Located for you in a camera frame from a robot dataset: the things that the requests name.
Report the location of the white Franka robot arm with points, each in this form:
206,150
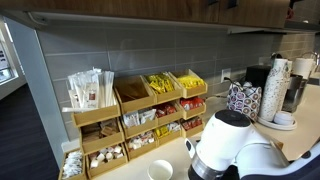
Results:
226,140

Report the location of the patterned paper cup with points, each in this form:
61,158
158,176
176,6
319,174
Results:
160,170

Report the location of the tall paper cup stack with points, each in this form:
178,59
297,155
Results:
273,90
303,66

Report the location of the yellow printed packets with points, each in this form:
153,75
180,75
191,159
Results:
160,83

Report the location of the red brown packets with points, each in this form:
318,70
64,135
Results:
165,110

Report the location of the bright yellow sweetener packets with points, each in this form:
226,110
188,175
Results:
190,81

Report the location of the red condiment packets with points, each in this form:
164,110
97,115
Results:
191,103
191,123

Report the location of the white snack bags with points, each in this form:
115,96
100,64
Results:
131,118

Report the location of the yellow white packets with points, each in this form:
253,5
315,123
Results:
163,130

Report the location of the brown paper packets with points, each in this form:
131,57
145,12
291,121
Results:
106,128

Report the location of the wooden condiment organizer shelf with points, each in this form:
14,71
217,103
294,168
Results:
96,116

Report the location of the wrapped stirrers and straws bunch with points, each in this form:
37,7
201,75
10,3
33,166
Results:
86,90

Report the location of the white creamer cups pile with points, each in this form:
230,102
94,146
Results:
105,155

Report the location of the wooden overhead cabinet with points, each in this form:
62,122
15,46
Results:
133,8

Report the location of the black coffee machine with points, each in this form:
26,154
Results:
256,75

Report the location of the small wooden box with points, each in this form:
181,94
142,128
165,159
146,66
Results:
84,168

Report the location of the white round tray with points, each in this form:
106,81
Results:
266,125

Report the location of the white sugar sticks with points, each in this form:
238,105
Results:
71,163

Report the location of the white lids stack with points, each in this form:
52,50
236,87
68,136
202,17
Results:
284,118

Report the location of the wooden tea box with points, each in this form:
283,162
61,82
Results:
278,144

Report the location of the stainless steel appliance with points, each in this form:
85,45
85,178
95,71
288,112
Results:
293,93

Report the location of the white wall outlet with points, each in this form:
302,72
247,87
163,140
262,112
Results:
225,75

